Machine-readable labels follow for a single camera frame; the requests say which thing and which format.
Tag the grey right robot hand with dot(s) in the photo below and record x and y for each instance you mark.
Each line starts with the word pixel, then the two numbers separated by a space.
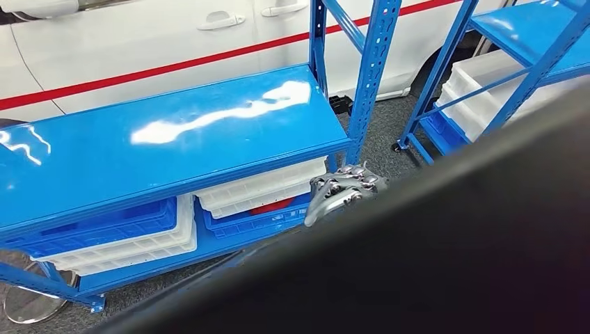
pixel 341 189

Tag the long black frame part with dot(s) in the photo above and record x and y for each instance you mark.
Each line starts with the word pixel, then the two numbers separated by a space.
pixel 415 276

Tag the large blue metal shelf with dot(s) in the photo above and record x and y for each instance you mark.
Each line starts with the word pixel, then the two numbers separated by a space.
pixel 161 120

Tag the small blue metal shelf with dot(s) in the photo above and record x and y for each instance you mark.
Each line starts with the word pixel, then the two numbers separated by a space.
pixel 530 27

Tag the red object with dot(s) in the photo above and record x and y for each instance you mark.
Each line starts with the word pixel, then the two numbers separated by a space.
pixel 272 207

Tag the white plastic tray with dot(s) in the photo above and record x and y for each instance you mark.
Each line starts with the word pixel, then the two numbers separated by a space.
pixel 138 246
pixel 152 260
pixel 258 186

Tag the small black block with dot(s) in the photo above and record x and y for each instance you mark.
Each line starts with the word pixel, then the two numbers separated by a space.
pixel 340 105

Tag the small blue plastic crate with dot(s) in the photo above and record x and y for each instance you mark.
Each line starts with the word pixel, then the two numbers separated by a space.
pixel 253 226

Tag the deep white plastic bin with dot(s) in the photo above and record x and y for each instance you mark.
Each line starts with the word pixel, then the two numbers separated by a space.
pixel 479 78

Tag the white car with red stripe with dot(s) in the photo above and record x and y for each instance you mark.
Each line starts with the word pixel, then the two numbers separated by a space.
pixel 138 46

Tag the large blue plastic crate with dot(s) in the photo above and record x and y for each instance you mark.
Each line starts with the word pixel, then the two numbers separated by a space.
pixel 92 226

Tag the chrome round stand base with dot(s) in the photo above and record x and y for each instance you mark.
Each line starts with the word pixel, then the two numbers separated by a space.
pixel 32 304

